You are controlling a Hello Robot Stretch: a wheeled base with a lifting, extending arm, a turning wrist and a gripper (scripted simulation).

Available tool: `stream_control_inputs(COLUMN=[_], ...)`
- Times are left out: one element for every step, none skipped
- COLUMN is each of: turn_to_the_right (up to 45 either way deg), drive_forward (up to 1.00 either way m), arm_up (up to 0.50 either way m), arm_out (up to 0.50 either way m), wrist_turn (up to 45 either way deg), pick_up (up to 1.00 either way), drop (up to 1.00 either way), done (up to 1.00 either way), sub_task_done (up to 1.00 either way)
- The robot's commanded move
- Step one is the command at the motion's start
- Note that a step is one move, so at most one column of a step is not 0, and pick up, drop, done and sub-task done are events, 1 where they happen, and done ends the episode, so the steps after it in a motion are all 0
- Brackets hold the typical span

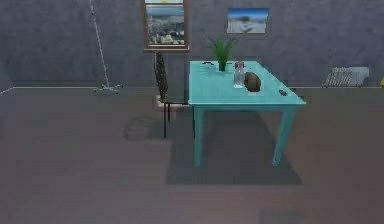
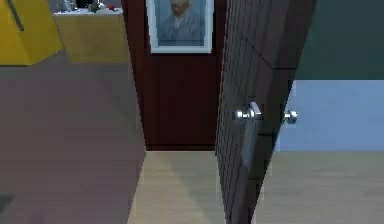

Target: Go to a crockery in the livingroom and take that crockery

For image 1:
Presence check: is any turquoise table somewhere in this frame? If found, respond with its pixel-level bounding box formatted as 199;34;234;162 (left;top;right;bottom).
187;60;307;168

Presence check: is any black chair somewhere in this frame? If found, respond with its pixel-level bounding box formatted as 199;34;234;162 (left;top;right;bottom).
153;52;190;139

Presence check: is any clear bottle with red cap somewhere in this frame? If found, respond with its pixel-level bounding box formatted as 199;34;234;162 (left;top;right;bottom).
233;61;246;90

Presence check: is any green house plant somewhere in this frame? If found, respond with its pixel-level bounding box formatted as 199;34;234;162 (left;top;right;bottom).
205;35;240;73

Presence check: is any brown round loaf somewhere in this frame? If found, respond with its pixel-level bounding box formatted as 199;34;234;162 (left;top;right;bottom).
243;71;262;93

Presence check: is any brown framed window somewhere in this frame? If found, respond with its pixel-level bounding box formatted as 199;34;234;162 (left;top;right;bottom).
141;0;191;53

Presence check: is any framed beach picture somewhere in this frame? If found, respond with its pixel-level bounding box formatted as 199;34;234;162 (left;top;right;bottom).
226;7;270;35

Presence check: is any thin grey floor lamp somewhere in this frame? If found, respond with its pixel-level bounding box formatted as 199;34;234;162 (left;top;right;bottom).
88;0;124;95

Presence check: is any grey wire rack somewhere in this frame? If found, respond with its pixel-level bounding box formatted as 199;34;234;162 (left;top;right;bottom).
321;66;370;89

